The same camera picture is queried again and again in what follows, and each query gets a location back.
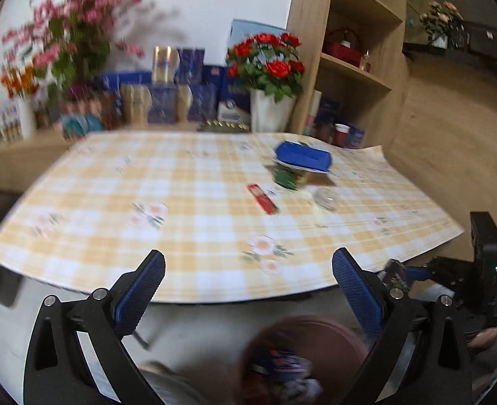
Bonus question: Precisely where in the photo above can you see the orange artificial flowers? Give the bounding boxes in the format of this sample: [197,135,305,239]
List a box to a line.
[0,65,40,100]

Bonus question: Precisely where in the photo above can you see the pink blossom artificial plant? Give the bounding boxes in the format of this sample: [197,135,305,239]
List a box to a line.
[1,0,176,94]

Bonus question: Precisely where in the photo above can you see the white ribbed vase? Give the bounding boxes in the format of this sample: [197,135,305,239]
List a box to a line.
[16,97,37,140]

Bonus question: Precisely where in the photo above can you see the black appliance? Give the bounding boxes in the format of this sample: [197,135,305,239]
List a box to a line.
[460,21,497,66]

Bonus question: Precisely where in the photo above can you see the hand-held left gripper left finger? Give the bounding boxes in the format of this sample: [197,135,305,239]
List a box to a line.
[24,250,166,405]

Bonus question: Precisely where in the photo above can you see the white packaging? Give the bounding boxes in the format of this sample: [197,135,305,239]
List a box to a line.
[274,158,332,176]

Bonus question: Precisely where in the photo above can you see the blue carton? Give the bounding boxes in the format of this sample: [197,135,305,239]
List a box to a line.
[274,141,333,173]

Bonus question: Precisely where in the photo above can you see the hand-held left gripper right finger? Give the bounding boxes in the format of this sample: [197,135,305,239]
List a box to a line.
[332,248,473,405]

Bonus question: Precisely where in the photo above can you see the blue red small box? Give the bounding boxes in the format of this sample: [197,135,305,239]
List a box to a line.
[253,348,312,381]

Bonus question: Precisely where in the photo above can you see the stack of pastel cups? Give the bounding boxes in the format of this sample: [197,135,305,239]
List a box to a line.
[307,90,323,136]

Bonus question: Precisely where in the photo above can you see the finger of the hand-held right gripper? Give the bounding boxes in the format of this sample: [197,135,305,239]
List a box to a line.
[404,259,439,285]

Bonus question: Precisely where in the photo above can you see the yellow plaid floral tablecloth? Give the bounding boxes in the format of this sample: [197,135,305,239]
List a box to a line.
[0,130,465,304]

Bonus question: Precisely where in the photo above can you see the pink rose potted plant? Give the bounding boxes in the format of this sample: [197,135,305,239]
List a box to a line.
[419,1,464,50]

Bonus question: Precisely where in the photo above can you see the white flower pot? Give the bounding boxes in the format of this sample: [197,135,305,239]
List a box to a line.
[250,88,296,133]

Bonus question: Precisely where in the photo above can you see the white paper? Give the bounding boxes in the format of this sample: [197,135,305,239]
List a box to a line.
[282,377,322,405]

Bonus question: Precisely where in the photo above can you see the person's right hand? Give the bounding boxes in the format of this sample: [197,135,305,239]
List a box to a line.
[468,329,497,349]

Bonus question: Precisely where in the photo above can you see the set of small brown bottles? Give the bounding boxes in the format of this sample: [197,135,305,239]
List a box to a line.
[0,107,24,141]

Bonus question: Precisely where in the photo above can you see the light blue board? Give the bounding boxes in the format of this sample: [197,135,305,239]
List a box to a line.
[229,19,291,51]

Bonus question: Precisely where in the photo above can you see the stack of blue gift boxes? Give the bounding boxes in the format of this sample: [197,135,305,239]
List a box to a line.
[101,46,252,126]

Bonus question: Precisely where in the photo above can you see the dark blue picture box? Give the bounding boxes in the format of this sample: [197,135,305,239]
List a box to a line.
[318,99,342,142]

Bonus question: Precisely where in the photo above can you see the red packet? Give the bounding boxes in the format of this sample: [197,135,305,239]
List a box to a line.
[247,183,281,216]

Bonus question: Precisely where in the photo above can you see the tray of gold foil chocolates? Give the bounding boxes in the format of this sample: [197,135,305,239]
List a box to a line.
[198,120,252,132]

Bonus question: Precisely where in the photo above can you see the black snack wrapper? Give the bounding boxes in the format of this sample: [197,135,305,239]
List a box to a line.
[381,259,414,292]

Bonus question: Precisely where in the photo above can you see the pack of patterned cans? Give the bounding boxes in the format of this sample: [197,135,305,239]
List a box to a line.
[60,88,123,141]

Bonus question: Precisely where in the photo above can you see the purple foil flowers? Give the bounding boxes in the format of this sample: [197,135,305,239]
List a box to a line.
[67,84,91,102]

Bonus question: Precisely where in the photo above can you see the brown round bin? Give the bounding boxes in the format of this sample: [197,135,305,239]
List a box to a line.
[238,316,369,405]

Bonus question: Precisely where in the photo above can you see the wooden shelf unit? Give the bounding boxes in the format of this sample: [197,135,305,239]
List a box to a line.
[286,0,497,241]

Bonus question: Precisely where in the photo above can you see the red basket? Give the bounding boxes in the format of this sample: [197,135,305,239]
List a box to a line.
[322,28,362,66]

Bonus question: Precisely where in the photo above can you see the red rose plant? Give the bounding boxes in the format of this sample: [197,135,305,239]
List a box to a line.
[225,33,307,103]

